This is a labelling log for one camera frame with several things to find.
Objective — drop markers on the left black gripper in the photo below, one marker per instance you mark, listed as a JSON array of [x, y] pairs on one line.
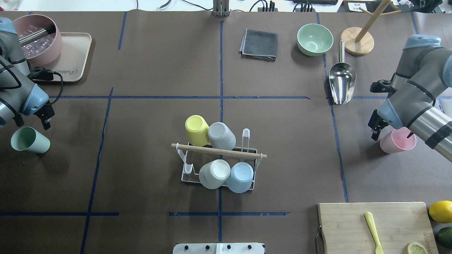
[[45, 113]]

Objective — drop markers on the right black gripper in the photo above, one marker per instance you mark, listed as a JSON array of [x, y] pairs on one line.
[[375, 124]]

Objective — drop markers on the pink plastic cup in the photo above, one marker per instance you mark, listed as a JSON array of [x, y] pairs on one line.
[[396, 141]]

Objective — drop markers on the green plastic cup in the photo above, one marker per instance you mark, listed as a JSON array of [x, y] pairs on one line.
[[28, 139]]

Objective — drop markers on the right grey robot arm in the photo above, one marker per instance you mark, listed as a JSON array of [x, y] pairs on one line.
[[423, 73]]

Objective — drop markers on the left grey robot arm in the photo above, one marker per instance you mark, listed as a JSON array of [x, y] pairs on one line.
[[19, 94]]

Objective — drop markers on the light blue plastic cup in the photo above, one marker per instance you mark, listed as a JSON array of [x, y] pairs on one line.
[[240, 178]]

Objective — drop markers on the yellow plastic cup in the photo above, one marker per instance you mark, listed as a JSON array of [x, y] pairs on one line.
[[197, 130]]

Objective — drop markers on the grey plastic cup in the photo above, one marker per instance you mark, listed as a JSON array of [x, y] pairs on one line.
[[221, 137]]

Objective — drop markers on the white plastic cup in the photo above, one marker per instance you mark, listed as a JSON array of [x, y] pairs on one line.
[[213, 174]]

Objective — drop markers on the pink bowl with ice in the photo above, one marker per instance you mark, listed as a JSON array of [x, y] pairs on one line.
[[42, 51]]

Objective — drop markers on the metal scoop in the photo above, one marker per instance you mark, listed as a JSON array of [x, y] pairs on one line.
[[342, 78]]

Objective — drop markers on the yellow plastic knife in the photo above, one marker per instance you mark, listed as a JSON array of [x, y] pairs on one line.
[[372, 227]]

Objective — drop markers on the beige plastic tray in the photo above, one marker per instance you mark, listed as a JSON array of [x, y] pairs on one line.
[[73, 57]]

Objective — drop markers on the yellow lemon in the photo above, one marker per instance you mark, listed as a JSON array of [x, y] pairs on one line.
[[441, 211]]

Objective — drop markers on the wooden cutting board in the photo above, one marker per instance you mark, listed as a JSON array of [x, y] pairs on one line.
[[345, 229]]

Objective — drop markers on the green avocado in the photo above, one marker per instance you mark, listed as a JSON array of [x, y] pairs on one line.
[[444, 237]]

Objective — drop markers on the lemon slice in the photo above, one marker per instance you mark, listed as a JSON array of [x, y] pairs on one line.
[[416, 248]]

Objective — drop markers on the green ceramic bowl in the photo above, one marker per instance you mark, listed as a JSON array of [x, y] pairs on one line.
[[314, 39]]

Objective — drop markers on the grey folded cloth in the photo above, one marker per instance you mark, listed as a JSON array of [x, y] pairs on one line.
[[259, 44]]

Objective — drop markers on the white wire cup rack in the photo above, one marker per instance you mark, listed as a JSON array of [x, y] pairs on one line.
[[191, 175]]

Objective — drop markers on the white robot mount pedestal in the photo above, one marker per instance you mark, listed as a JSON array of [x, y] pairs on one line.
[[220, 248]]

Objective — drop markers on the aluminium frame post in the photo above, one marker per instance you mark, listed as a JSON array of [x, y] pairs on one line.
[[221, 8]]

